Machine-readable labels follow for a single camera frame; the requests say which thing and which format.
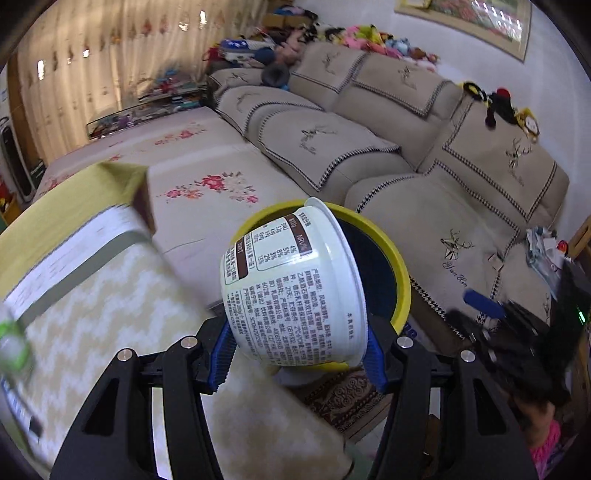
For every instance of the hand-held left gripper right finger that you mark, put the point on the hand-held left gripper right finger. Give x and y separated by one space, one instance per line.
376 360

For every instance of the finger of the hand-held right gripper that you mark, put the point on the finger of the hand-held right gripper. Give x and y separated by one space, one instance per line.
471 327
482 303

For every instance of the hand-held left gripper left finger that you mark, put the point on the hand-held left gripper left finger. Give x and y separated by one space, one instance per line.
221 360

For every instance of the yellow rimmed dark bin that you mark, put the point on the yellow rimmed dark bin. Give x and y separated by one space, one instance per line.
381 277

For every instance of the white printed paper bowl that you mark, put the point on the white printed paper bowl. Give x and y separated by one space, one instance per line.
286 286

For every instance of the green labelled bottle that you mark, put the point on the green labelled bottle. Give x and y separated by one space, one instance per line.
14 346

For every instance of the person's right forearm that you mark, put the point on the person's right forearm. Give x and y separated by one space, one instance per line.
545 438

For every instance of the brown patterned rug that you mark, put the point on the brown patterned rug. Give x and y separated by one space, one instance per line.
341 397

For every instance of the pile of papers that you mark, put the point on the pile of papers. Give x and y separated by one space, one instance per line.
542 254

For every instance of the wooden furniture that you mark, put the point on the wooden furniture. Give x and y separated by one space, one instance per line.
579 240

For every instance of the yellow round face plush toy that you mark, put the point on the yellow round face plush toy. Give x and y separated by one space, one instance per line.
528 124

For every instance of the beige sofa with covers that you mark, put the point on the beige sofa with covers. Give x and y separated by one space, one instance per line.
369 138

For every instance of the floral floor mat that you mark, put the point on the floral floor mat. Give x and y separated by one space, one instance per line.
207 152

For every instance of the low glass table with toys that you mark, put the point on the low glass table with toys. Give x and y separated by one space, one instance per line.
152 99

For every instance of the framed landscape painting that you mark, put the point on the framed landscape painting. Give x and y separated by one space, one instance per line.
466 23

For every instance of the black white tower fan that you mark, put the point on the black white tower fan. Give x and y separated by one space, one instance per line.
14 152

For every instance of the pile of plush toys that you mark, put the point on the pile of plush toys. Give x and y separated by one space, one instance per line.
360 34

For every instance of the beige embroidered curtain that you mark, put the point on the beige embroidered curtain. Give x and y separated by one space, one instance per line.
55 83
184 41

